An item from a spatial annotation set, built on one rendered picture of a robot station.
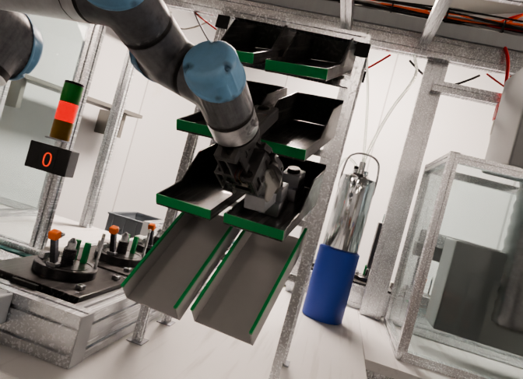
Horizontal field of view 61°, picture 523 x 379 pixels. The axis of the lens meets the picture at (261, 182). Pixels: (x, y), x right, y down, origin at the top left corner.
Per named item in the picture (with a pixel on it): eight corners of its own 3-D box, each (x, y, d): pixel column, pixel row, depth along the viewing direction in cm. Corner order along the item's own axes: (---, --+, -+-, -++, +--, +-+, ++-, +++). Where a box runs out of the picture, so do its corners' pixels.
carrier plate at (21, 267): (77, 307, 89) (79, 296, 89) (-23, 271, 94) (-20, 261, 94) (132, 286, 113) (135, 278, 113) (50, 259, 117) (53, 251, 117)
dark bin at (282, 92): (230, 143, 89) (233, 107, 86) (176, 130, 93) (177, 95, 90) (284, 116, 112) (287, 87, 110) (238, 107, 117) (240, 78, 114)
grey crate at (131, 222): (182, 271, 289) (192, 237, 289) (98, 244, 301) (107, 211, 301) (202, 264, 331) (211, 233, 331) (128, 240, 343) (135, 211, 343)
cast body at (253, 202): (264, 213, 85) (268, 179, 83) (243, 207, 87) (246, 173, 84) (279, 198, 93) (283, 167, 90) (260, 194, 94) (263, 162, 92)
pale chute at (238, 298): (253, 346, 84) (251, 333, 81) (193, 321, 88) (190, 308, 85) (307, 241, 102) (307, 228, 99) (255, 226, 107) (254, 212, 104)
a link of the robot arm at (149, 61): (138, -6, 63) (193, 18, 58) (173, 47, 73) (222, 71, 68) (102, 34, 61) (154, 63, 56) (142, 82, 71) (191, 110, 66)
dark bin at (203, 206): (209, 221, 88) (211, 187, 86) (156, 204, 93) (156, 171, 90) (267, 177, 112) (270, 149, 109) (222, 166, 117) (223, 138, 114)
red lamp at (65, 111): (66, 121, 116) (71, 103, 116) (50, 117, 117) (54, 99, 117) (78, 124, 121) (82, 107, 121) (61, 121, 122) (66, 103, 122)
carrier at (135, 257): (135, 286, 114) (148, 238, 114) (54, 258, 119) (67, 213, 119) (170, 272, 138) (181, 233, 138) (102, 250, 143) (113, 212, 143)
